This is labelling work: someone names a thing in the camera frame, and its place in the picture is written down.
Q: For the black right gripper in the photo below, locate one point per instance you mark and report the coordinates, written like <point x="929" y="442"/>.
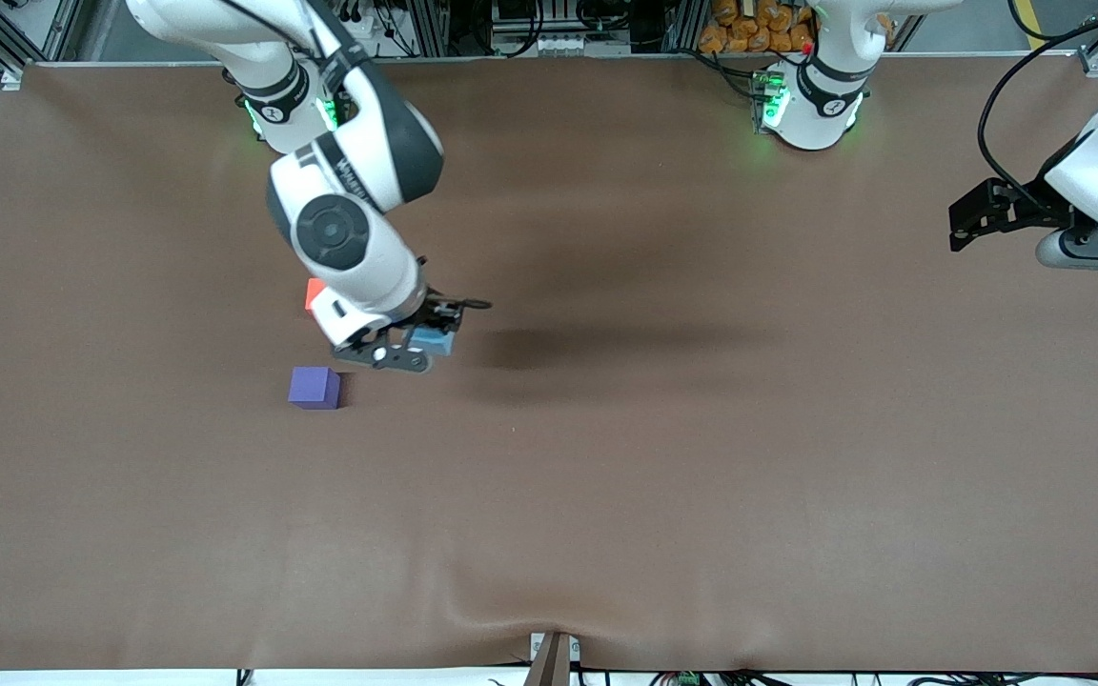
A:
<point x="435" y="313"/>

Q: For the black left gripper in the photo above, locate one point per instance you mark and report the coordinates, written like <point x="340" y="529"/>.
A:
<point x="1026" y="204"/>

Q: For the blue block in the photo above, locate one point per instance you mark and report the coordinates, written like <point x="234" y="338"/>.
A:
<point x="435" y="341"/>

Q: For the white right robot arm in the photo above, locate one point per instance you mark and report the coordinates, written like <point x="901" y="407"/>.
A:
<point x="330" y="229"/>

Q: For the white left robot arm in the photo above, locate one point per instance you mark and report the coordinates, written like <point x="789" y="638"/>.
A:
<point x="821" y="114"/>

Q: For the orange block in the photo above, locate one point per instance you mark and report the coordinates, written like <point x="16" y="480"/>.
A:
<point x="313" y="295"/>

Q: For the purple block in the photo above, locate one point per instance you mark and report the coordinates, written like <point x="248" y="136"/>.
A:
<point x="313" y="387"/>

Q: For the white connector block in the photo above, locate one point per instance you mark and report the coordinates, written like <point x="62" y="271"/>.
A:
<point x="568" y="44"/>

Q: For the brown table mat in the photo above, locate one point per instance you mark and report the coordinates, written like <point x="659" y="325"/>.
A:
<point x="606" y="495"/>

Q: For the bag of orange items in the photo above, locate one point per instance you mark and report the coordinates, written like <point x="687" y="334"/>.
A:
<point x="749" y="33"/>

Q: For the white power strip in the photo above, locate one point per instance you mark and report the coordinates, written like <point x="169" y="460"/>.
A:
<point x="363" y="27"/>

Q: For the green terminal connector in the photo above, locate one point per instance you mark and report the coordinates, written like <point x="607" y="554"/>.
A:
<point x="688" y="678"/>

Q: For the metal clamp bracket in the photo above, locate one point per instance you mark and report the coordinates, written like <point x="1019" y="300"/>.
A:
<point x="552" y="662"/>

